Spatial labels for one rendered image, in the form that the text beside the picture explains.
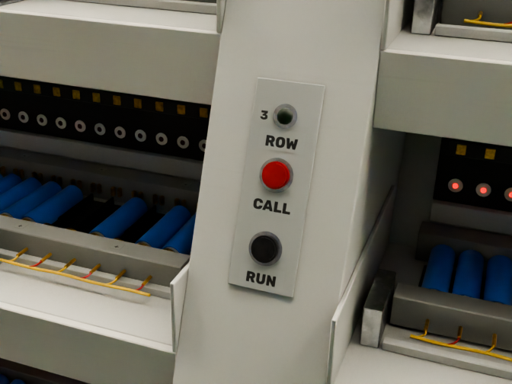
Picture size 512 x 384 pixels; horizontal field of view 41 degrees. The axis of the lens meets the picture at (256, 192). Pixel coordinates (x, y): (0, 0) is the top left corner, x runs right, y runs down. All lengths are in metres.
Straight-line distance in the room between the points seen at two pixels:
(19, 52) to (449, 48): 0.28
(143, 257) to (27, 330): 0.09
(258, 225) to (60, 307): 0.16
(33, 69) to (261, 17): 0.17
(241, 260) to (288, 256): 0.03
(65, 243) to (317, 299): 0.20
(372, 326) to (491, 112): 0.15
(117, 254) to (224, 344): 0.11
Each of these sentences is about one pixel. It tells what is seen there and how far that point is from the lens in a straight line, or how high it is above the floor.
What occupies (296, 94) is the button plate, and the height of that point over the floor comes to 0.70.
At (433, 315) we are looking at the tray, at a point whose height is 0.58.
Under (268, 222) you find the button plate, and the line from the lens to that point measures 0.40.
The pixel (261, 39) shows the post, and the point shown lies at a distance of 0.41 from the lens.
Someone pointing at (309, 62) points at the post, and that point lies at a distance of 0.40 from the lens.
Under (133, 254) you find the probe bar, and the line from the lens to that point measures 0.49.
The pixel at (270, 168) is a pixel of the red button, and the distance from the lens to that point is 0.39.
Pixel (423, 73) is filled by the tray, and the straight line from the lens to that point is 0.39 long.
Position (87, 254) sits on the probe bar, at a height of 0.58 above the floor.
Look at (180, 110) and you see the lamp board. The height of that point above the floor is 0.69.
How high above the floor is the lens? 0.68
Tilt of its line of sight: 5 degrees down
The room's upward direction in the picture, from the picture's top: 8 degrees clockwise
